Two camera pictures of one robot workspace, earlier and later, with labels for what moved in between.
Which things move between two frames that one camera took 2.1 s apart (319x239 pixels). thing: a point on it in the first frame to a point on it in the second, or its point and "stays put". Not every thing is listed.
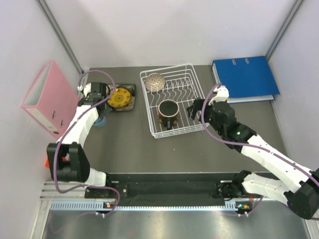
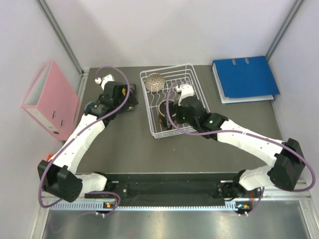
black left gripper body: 101,113 to 120,101
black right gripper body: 208,115 to 181,117
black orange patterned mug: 168,110 stays put
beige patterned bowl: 155,82 stays put
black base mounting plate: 163,185 stays put
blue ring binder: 248,79 stays put
